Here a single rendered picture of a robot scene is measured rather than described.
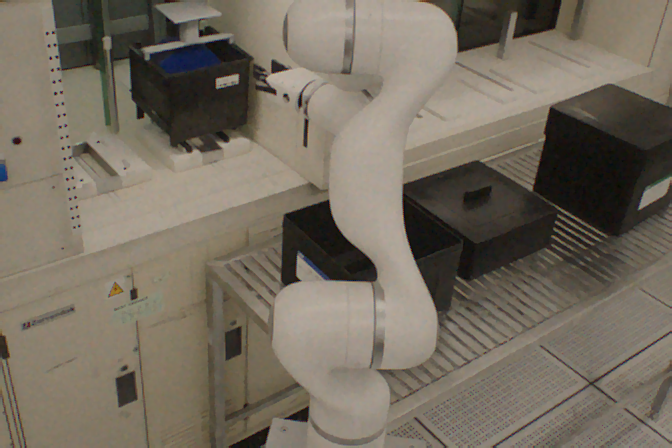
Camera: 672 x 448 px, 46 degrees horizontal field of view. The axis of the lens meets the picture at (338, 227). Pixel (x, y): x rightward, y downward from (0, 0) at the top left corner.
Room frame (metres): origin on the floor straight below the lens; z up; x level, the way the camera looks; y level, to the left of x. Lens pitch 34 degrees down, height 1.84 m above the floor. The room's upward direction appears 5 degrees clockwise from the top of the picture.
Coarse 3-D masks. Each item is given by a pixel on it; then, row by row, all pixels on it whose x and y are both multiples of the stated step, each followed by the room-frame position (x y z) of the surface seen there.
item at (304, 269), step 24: (288, 216) 1.40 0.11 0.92; (312, 216) 1.44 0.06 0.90; (408, 216) 1.48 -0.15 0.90; (288, 240) 1.37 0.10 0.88; (312, 240) 1.44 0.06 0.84; (336, 240) 1.48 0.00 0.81; (408, 240) 1.47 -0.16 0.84; (432, 240) 1.41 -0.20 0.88; (456, 240) 1.36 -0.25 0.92; (288, 264) 1.36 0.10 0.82; (312, 264) 1.29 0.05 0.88; (336, 264) 1.23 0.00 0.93; (360, 264) 1.43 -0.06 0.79; (432, 264) 1.29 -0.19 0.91; (456, 264) 1.34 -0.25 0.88; (432, 288) 1.30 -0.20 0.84
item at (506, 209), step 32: (416, 192) 1.65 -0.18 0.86; (448, 192) 1.66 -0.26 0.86; (480, 192) 1.64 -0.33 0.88; (512, 192) 1.69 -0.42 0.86; (448, 224) 1.52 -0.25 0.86; (480, 224) 1.53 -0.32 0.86; (512, 224) 1.54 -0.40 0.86; (544, 224) 1.59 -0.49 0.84; (480, 256) 1.46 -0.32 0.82; (512, 256) 1.54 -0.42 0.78
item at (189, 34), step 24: (192, 0) 1.83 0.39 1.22; (192, 24) 1.76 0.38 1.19; (144, 48) 1.70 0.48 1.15; (168, 48) 1.73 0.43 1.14; (216, 48) 1.87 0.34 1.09; (240, 48) 1.82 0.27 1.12; (144, 72) 1.72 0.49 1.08; (192, 72) 1.67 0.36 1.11; (216, 72) 1.71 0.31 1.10; (240, 72) 1.75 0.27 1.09; (144, 96) 1.73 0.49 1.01; (168, 96) 1.64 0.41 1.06; (192, 96) 1.67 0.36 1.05; (216, 96) 1.71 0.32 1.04; (240, 96) 1.76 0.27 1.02; (168, 120) 1.64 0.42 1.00; (192, 120) 1.67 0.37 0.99; (216, 120) 1.72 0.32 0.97; (240, 120) 1.76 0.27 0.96
